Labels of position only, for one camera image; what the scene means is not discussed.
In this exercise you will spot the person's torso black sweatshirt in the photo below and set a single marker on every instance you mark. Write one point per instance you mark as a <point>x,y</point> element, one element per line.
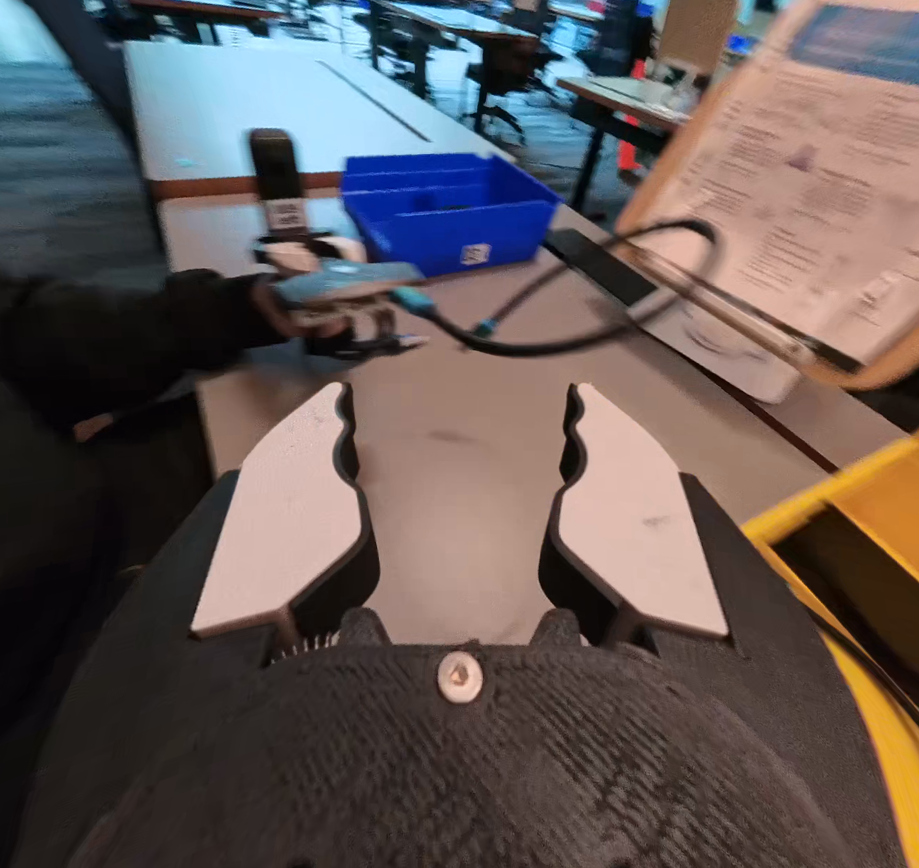
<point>57,559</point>

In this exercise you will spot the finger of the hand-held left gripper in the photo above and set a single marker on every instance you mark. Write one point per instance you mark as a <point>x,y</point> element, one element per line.
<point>294,259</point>
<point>348,249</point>

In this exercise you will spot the orange traffic cone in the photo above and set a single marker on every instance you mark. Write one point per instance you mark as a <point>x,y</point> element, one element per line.
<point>628,154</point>

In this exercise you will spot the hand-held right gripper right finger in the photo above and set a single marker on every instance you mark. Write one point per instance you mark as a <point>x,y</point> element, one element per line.
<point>639,530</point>

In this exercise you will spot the yellow plastic bin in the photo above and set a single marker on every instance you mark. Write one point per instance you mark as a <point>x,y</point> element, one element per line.
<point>897,796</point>

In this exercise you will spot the wooden document stand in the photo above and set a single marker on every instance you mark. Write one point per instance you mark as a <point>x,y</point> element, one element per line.
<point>811,164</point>

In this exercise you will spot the white desk wood edge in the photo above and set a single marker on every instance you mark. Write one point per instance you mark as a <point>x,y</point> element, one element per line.
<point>215,107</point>

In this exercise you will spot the blue plastic bin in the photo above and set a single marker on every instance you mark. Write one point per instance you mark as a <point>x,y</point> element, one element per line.
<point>445,236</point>

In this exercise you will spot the person's left forearm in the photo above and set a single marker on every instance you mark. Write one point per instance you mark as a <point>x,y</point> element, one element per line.
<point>143,337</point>

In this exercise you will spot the person's left hand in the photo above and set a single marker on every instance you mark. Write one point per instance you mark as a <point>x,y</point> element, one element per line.
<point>276,312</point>

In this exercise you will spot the black desk grommet strip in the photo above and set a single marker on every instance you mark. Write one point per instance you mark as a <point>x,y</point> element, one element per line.
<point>603,265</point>

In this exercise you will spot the wood edge background desk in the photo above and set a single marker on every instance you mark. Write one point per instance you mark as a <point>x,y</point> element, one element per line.
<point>610,89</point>

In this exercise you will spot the black HDMI switch box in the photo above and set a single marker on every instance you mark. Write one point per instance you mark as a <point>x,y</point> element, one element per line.
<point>344,281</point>

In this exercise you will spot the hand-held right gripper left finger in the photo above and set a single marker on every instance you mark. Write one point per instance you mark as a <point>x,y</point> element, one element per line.
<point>287,523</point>

